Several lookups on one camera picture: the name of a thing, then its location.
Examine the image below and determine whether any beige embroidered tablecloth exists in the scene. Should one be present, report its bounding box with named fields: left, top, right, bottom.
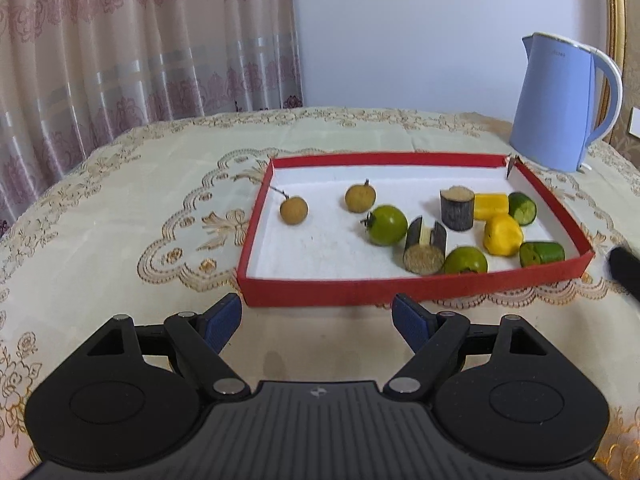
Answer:
left=0, top=106, right=640, bottom=480

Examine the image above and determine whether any green tomato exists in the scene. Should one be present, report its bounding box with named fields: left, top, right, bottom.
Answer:
left=443, top=246, right=489, bottom=276
left=361, top=204, right=409, bottom=247

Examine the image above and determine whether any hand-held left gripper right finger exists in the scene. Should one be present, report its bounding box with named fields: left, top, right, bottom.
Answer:
left=384, top=292, right=566, bottom=401

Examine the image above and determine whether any split dark sugarcane piece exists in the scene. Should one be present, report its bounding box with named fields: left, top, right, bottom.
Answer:
left=402, top=216, right=448, bottom=276

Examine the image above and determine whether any light blue electric kettle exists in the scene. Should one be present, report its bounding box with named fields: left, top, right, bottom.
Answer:
left=509, top=32, right=623, bottom=173

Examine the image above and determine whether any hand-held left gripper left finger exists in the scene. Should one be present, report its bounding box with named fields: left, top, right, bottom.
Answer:
left=70, top=292, right=251, bottom=401

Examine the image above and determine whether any green cucumber piece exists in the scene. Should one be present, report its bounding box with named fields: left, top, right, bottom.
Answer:
left=507, top=191, right=538, bottom=226
left=519, top=241, right=566, bottom=268

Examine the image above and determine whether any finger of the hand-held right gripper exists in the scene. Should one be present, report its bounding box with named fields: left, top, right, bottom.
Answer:
left=606, top=245, right=640, bottom=302

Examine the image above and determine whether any chunky yellow pepper piece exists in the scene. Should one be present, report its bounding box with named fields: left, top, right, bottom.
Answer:
left=483, top=213, right=525, bottom=257

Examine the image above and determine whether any long yellow pepper piece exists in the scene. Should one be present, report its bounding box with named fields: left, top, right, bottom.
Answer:
left=472, top=192, right=510, bottom=222

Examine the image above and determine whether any longan with short stem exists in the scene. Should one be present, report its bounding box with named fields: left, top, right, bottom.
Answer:
left=344, top=178, right=377, bottom=213

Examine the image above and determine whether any golden curved frame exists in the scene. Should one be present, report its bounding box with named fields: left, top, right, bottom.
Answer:
left=600, top=0, right=628, bottom=146

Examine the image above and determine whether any red shallow box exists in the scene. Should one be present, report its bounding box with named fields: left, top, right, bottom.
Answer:
left=236, top=151, right=596, bottom=308

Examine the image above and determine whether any longan with long stem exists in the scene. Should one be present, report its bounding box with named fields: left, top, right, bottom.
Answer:
left=270, top=186, right=310, bottom=227

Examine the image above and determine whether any pink patterned curtain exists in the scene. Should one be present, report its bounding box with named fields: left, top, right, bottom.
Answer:
left=0, top=0, right=305, bottom=231

